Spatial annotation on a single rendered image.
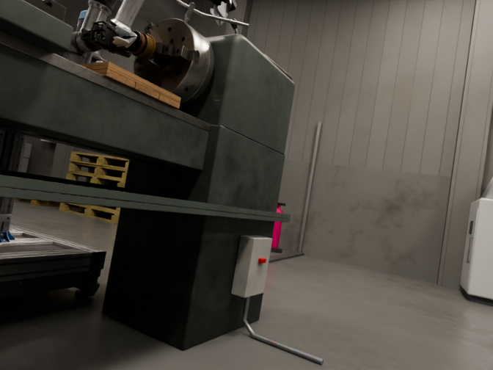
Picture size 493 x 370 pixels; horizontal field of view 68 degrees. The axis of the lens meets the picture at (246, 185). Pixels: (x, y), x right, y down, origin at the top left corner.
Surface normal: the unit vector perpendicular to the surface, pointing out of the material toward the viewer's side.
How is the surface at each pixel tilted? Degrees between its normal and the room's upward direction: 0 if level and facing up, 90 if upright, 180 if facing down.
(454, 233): 90
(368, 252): 90
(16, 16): 90
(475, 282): 90
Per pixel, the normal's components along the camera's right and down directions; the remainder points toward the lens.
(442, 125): -0.41, -0.11
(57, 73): 0.85, 0.11
